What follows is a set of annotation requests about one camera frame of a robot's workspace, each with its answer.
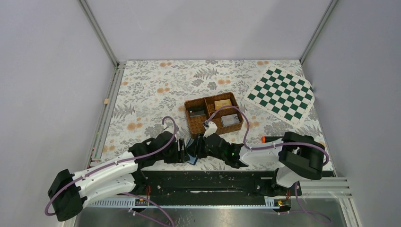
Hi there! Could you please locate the blue leather card holder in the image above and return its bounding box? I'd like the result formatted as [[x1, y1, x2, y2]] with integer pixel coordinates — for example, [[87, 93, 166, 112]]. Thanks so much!
[[185, 138, 198, 166]]

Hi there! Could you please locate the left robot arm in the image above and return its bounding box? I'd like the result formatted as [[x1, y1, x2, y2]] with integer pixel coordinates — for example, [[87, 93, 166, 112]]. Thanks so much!
[[44, 131, 188, 222]]

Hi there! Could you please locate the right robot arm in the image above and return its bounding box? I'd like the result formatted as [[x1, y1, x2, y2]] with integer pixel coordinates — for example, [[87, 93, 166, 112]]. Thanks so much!
[[187, 132, 329, 195]]

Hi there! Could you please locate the grey card stack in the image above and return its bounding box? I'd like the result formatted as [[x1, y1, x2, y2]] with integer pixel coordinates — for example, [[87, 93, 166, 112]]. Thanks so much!
[[221, 114, 241, 127]]

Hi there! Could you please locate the tan card box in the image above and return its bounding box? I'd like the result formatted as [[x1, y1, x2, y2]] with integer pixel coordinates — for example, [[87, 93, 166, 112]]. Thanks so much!
[[214, 99, 232, 110]]

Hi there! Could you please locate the woven wicker divided basket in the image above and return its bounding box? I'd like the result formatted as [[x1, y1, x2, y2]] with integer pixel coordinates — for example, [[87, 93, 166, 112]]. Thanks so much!
[[184, 92, 244, 139]]

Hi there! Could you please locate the black marker orange cap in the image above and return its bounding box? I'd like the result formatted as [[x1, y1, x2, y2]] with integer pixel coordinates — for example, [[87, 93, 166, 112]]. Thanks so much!
[[262, 136, 283, 143]]

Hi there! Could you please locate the floral table mat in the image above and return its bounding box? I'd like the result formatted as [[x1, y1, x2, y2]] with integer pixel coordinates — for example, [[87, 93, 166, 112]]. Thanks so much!
[[98, 59, 333, 172]]

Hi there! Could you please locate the green white chessboard mat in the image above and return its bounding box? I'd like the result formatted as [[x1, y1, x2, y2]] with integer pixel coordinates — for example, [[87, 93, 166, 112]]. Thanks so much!
[[244, 65, 315, 127]]

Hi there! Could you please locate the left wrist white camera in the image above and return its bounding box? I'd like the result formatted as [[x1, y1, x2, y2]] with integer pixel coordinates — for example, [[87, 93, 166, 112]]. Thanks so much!
[[162, 123, 176, 135]]

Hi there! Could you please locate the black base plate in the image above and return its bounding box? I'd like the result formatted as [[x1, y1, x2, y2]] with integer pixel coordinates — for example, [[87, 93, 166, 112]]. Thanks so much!
[[85, 168, 301, 207]]

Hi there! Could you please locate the aluminium frame rail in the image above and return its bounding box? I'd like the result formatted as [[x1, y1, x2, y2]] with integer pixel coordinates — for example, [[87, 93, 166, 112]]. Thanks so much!
[[68, 61, 151, 208]]

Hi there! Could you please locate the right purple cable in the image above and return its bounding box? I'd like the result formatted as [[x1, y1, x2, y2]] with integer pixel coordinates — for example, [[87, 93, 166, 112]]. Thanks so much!
[[203, 105, 333, 226]]

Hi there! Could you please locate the purple cable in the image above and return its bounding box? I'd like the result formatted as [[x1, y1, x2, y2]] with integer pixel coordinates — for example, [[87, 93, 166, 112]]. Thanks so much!
[[203, 105, 333, 226], [44, 116, 180, 227]]

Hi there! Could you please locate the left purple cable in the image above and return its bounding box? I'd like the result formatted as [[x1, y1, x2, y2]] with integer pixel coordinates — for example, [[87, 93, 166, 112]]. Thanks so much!
[[44, 116, 180, 227]]

